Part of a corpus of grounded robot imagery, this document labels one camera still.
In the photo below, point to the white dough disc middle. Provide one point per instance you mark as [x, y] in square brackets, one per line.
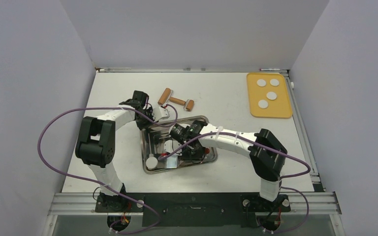
[271, 95]

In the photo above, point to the yellow plastic tray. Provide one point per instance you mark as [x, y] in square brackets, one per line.
[279, 108]

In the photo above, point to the white dough disc lower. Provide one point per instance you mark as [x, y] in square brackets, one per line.
[263, 104]

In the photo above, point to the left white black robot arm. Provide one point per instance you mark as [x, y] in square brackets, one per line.
[96, 143]

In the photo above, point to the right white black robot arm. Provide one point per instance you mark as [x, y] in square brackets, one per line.
[263, 149]

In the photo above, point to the white dough piece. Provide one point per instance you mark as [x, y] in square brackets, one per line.
[169, 146]

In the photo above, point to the aluminium back rail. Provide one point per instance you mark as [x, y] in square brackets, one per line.
[190, 70]

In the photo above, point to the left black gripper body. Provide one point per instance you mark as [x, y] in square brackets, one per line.
[143, 123]

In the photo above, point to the aluminium front rail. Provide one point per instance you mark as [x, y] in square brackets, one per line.
[84, 203]

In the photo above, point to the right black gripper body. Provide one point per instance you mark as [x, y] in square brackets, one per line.
[187, 152]

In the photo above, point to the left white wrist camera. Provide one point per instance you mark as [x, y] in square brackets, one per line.
[160, 113]

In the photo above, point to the white dough disc upper left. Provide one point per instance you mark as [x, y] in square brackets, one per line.
[261, 83]

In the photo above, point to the white cut dough disc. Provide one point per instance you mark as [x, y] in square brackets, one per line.
[151, 163]

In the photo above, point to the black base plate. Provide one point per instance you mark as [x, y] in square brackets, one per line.
[245, 209]

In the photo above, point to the white dough disc upper right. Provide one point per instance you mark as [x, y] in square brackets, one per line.
[274, 82]

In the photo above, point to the stainless steel tray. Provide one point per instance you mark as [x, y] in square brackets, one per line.
[152, 140]

